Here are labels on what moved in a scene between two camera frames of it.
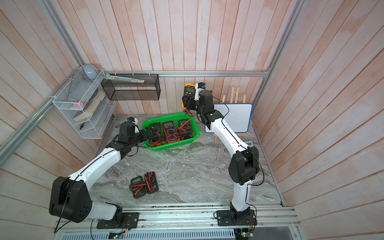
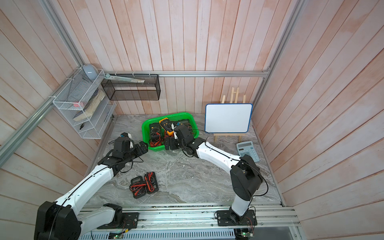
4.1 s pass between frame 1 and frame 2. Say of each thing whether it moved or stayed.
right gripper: moved
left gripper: moved
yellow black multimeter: moved
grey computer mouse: stayed
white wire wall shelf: stayed
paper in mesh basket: stayed
